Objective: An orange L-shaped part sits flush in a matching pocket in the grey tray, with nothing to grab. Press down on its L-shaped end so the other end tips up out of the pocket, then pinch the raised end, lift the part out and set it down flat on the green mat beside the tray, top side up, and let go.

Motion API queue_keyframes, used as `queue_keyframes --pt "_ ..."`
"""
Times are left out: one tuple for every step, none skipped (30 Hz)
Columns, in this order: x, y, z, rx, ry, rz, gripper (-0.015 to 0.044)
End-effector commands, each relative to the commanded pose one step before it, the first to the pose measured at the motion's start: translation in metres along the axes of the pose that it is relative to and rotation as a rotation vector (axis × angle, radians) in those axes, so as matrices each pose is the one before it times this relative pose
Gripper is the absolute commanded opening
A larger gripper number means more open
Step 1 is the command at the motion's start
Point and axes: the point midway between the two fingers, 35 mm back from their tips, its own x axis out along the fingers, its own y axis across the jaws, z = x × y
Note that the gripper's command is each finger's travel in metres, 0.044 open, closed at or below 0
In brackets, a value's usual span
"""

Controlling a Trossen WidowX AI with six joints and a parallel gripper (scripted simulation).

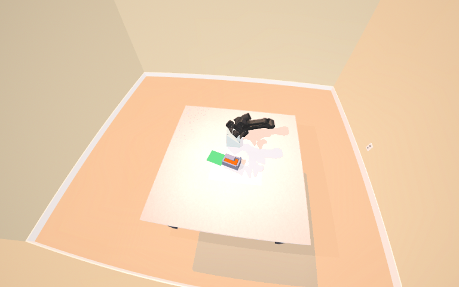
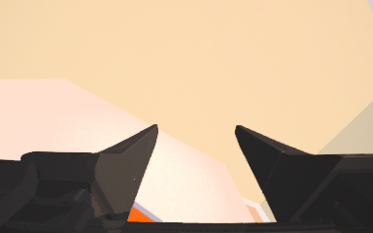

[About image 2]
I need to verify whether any orange l-shaped part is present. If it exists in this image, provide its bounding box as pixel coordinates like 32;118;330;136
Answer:
128;207;154;222

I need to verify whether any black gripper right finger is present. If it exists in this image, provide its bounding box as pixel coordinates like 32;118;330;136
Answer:
235;125;373;222

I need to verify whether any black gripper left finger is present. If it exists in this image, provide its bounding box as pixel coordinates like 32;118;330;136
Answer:
20;124;158;220

